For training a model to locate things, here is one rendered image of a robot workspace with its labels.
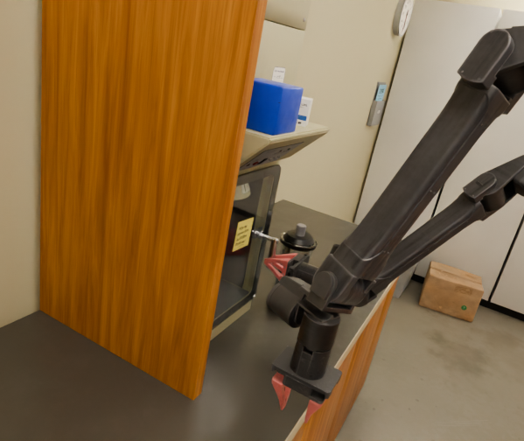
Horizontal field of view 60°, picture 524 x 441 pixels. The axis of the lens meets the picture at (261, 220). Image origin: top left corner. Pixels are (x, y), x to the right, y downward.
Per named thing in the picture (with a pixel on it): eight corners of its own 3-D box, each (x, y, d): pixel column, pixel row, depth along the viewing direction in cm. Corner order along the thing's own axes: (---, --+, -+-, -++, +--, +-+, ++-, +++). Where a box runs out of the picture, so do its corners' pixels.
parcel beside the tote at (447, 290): (417, 305, 359) (428, 273, 349) (419, 288, 388) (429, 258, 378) (472, 323, 347) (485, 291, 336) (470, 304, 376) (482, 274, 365)
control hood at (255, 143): (210, 173, 91) (217, 123, 88) (281, 154, 119) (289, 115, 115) (260, 190, 87) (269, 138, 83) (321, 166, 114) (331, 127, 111)
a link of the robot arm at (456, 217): (503, 181, 98) (509, 206, 106) (484, 166, 102) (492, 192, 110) (342, 299, 105) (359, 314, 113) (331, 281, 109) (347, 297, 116)
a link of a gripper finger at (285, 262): (262, 251, 118) (295, 263, 114) (275, 243, 124) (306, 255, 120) (258, 275, 120) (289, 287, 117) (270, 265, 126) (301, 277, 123)
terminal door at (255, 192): (188, 345, 107) (213, 182, 93) (253, 296, 133) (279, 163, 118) (191, 346, 106) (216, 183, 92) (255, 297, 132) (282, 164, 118)
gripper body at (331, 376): (286, 353, 80) (295, 318, 77) (340, 381, 76) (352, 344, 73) (268, 373, 74) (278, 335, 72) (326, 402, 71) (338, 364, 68)
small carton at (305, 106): (283, 122, 104) (289, 95, 102) (287, 120, 108) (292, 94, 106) (304, 127, 103) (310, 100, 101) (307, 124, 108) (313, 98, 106)
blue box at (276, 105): (228, 123, 90) (236, 76, 87) (254, 121, 98) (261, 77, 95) (273, 136, 86) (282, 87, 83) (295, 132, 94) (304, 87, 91)
